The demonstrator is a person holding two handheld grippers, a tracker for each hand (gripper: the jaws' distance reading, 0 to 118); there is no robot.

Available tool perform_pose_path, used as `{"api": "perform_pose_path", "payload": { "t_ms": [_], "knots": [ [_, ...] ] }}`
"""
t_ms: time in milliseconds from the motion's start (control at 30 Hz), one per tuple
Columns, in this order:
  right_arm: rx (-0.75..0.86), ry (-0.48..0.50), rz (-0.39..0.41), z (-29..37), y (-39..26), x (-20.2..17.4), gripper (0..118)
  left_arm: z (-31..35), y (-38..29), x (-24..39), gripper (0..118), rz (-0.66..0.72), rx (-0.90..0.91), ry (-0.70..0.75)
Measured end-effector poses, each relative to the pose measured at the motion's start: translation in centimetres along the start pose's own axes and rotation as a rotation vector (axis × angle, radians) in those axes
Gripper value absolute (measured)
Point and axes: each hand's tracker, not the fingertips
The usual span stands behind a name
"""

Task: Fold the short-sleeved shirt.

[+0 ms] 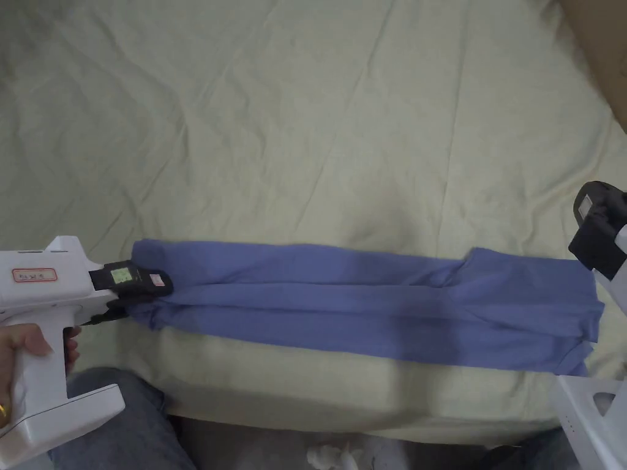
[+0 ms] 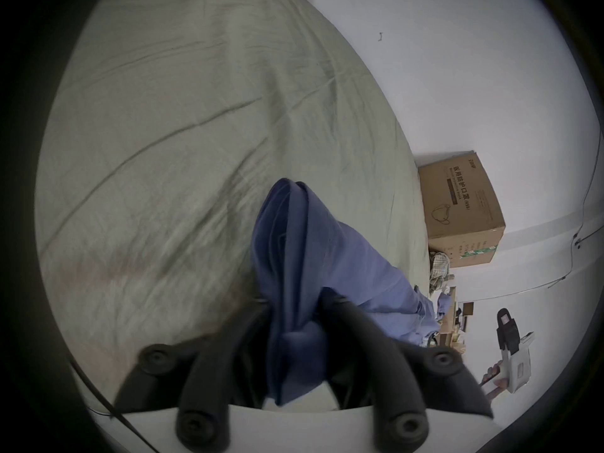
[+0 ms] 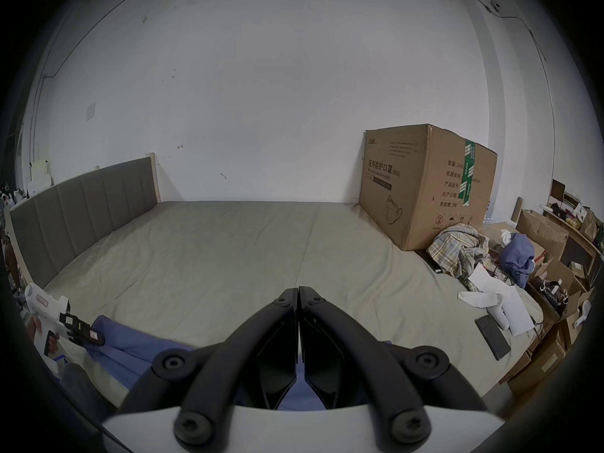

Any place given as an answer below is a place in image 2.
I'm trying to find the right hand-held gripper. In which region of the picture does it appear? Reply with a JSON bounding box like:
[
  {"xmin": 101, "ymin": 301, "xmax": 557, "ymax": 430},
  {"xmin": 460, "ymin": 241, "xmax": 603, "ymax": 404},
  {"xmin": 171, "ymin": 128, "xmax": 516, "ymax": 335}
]
[{"xmin": 496, "ymin": 308, "xmax": 535, "ymax": 394}]

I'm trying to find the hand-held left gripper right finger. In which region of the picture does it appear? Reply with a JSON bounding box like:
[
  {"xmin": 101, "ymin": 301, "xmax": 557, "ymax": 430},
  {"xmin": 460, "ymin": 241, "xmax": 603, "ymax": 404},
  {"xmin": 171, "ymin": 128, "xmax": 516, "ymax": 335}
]
[{"xmin": 317, "ymin": 293, "xmax": 494, "ymax": 453}]

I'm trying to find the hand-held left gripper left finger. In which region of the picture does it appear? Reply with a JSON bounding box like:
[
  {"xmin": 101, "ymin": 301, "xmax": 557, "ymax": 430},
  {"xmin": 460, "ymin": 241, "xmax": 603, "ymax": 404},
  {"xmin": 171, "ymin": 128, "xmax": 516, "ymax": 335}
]
[{"xmin": 113, "ymin": 299, "xmax": 273, "ymax": 453}]

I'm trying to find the dark blue shirt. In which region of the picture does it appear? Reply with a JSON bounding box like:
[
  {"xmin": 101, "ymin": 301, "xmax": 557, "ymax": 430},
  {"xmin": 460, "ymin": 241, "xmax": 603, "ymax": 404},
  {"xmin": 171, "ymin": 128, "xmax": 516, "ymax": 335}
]
[{"xmin": 251, "ymin": 178, "xmax": 450, "ymax": 407}]

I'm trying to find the person's right hand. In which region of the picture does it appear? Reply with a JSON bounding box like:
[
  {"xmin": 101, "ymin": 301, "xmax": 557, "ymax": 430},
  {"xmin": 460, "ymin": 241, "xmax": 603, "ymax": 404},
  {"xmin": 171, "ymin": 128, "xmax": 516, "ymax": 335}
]
[{"xmin": 479, "ymin": 364, "xmax": 510, "ymax": 401}]

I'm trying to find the plaid cloth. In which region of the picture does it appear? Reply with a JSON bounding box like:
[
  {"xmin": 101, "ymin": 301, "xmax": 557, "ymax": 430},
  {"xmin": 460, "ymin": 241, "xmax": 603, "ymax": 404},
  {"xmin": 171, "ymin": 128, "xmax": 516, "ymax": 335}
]
[{"xmin": 428, "ymin": 251, "xmax": 455, "ymax": 294}]

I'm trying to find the brown cardboard carton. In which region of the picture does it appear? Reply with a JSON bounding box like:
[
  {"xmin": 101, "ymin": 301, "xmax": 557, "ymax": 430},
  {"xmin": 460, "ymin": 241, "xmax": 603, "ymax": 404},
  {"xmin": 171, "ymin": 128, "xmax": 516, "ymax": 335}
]
[{"xmin": 418, "ymin": 151, "xmax": 506, "ymax": 269}]

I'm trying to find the bed with pale green sheet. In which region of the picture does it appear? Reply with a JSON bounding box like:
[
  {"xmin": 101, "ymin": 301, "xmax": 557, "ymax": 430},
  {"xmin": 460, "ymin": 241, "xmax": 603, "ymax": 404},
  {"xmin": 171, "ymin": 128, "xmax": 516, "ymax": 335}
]
[{"xmin": 35, "ymin": 0, "xmax": 431, "ymax": 416}]

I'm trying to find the thin black wall cable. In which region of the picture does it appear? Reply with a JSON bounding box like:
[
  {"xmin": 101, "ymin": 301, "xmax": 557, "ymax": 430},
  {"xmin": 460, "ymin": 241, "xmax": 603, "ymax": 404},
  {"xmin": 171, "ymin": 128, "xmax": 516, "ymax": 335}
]
[{"xmin": 465, "ymin": 128, "xmax": 604, "ymax": 304}]

